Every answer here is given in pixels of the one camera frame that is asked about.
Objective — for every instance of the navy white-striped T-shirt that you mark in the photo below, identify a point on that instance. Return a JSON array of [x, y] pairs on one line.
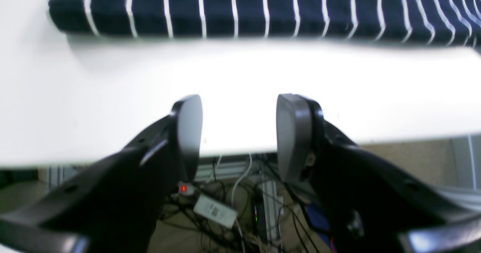
[[425, 22]]

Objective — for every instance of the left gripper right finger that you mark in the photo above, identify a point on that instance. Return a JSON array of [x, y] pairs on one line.
[[371, 205]]

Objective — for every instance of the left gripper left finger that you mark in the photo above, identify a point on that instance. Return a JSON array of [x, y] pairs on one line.
[[113, 205]]

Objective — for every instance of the white power adapter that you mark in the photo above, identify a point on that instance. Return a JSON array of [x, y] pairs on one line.
[[215, 211]]

